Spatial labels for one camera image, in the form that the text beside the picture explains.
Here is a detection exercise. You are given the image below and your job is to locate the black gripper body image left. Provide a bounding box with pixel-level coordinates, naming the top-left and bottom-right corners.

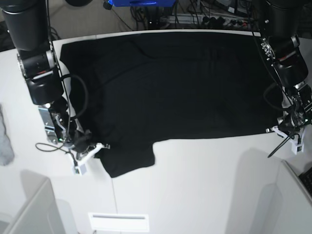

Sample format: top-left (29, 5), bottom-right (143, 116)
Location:
top-left (72, 130), bottom-right (92, 153)

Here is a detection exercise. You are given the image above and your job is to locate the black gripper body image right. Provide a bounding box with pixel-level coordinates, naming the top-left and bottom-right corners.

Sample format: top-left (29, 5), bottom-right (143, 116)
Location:
top-left (278, 114), bottom-right (309, 133)

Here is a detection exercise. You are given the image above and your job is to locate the black T-shirt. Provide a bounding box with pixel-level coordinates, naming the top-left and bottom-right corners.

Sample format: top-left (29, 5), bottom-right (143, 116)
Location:
top-left (60, 32), bottom-right (283, 178)

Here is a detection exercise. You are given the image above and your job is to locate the black robot arm image left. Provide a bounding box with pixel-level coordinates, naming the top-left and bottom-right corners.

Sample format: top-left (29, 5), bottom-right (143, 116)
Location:
top-left (0, 0), bottom-right (95, 155)

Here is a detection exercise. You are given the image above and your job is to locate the black keyboard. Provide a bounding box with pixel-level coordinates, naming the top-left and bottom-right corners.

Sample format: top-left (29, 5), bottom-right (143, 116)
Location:
top-left (299, 168), bottom-right (312, 196)

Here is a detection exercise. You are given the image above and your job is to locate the grey cloth at left edge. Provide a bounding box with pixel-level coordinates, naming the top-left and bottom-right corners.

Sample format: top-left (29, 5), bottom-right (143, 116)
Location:
top-left (0, 106), bottom-right (15, 166)

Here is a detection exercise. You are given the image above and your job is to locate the white partition panel right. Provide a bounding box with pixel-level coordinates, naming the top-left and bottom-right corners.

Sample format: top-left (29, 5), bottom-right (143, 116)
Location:
top-left (250, 161), bottom-right (312, 234)

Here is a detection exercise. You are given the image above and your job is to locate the white partition panel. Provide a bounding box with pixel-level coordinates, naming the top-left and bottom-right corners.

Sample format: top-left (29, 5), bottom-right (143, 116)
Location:
top-left (0, 170), bottom-right (78, 234)
top-left (250, 161), bottom-right (312, 234)

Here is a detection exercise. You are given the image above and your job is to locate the white partition panel left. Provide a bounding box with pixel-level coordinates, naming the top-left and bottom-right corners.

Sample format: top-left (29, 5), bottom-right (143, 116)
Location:
top-left (0, 170), bottom-right (78, 234)

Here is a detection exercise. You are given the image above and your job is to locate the blue box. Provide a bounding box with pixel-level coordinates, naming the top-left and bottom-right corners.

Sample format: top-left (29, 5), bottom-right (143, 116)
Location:
top-left (108, 0), bottom-right (175, 7)

